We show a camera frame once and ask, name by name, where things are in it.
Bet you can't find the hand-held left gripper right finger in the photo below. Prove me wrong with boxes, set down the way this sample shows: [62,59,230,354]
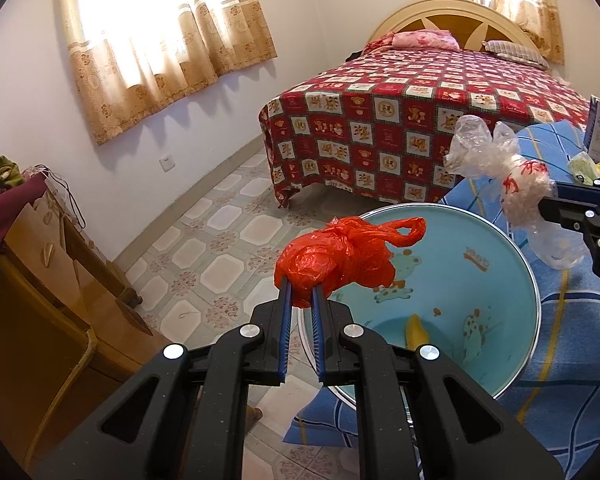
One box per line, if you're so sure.
[310,287,566,480]

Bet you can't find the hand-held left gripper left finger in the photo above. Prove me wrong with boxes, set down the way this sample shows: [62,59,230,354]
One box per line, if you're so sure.
[30,276,293,480]

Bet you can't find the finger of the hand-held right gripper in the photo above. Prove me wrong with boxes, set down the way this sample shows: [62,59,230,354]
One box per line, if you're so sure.
[536,197,600,291]
[554,176,600,201]

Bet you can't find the clear plastic bag red print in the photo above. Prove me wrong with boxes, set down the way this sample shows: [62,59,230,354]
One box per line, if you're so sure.
[442,115,586,271]

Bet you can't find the light blue cartoon bin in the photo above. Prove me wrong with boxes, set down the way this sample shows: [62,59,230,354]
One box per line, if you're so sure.
[300,203,541,402]

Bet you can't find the pale yellow-green bag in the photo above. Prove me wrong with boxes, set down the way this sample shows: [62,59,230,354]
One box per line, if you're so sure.
[567,152,600,184]

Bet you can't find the blue and white carton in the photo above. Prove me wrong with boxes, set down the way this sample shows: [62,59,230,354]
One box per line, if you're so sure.
[582,95,600,161]

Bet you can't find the yellow item in bin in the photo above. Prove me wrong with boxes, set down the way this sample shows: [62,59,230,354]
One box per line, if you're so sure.
[405,315,432,352]

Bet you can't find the blue plaid cloth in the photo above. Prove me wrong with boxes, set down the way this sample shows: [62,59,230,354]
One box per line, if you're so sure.
[282,120,600,480]

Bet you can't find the striped grey pillow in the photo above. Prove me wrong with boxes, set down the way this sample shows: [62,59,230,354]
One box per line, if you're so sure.
[482,40,550,71]

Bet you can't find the narrow beige patterned curtain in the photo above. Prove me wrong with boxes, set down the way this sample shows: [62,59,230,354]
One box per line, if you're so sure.
[409,0,566,66]

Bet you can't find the red checkered bear bedspread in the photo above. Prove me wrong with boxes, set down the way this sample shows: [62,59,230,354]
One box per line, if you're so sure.
[259,47,593,209]

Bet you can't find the cream wooden headboard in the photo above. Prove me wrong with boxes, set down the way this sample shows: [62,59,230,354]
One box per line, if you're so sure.
[365,0,552,55]

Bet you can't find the pink pillow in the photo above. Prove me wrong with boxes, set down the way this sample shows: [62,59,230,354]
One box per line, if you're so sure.
[362,30,461,52]

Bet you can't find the wooden cabinet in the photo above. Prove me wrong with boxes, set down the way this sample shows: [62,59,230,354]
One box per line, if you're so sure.
[0,210,155,467]

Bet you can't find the maroon cloth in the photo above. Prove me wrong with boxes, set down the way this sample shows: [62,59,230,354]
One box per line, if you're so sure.
[0,175,48,257]

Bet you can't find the wide beige patterned curtain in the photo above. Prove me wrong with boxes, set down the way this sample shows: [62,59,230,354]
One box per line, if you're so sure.
[55,0,278,147]

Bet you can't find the green cloth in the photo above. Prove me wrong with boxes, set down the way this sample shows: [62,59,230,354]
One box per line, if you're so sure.
[0,156,23,186]

